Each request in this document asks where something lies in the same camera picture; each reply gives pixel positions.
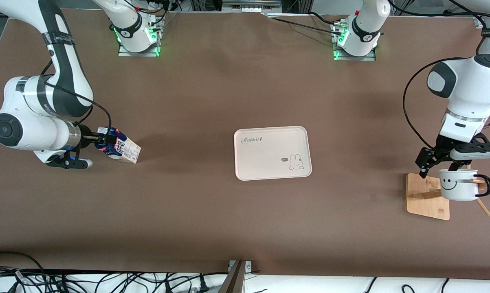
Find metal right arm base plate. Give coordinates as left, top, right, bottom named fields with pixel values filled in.
left=118, top=16, right=161, bottom=57

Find white smiley face mug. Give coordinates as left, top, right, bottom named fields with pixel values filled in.
left=439, top=168, right=490, bottom=201

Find metal table edge bracket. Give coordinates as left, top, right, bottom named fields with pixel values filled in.
left=217, top=260, right=253, bottom=293

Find long black tabletop cable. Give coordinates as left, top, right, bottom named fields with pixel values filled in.
left=267, top=16, right=343, bottom=37

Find black looped floor cable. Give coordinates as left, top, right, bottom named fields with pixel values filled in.
left=0, top=251, right=46, bottom=274

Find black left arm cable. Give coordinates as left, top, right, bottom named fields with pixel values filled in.
left=387, top=0, right=490, bottom=150

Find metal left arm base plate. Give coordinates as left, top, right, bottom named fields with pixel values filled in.
left=332, top=22, right=377, bottom=61

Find short black tabletop cable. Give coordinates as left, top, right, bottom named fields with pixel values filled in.
left=308, top=11, right=341, bottom=26

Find grey power strip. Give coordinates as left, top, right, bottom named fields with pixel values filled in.
left=222, top=0, right=283, bottom=13

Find cream rabbit print tray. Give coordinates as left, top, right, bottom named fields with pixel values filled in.
left=233, top=126, right=312, bottom=181

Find black cable with white tag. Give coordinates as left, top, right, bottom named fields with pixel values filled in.
left=0, top=267, right=27, bottom=283

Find blue milk carton green cap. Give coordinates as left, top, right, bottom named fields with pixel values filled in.
left=96, top=127, right=141, bottom=164

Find wooden mug rack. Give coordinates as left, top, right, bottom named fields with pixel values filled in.
left=406, top=162, right=490, bottom=221

